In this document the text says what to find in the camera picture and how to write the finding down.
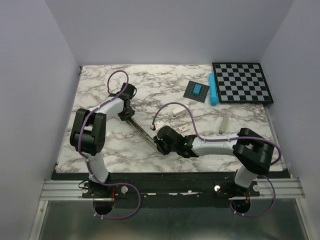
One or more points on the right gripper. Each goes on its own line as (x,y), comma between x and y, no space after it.
(159,142)

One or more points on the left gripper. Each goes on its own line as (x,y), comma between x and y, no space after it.
(130,113)

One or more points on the black metal stapler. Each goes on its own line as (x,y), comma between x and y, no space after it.
(148,139)

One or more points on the staple box sleeve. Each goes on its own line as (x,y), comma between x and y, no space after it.
(184,128)

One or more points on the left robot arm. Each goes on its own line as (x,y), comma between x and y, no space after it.
(88,132)

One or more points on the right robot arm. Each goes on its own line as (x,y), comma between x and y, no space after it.
(255,153)

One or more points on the white stapler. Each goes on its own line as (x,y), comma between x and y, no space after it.
(179,111)

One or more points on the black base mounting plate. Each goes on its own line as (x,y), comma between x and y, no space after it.
(161,190)

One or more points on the dark grey lego baseplate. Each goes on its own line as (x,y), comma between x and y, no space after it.
(201,97)

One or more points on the blue lego brick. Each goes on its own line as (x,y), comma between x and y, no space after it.
(197,89)

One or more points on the blue toy microphone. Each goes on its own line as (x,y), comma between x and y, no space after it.
(213,99)

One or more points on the black white chessboard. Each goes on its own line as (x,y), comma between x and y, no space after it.
(241,83)

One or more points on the aluminium rail frame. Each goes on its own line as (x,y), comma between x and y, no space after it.
(67,190)

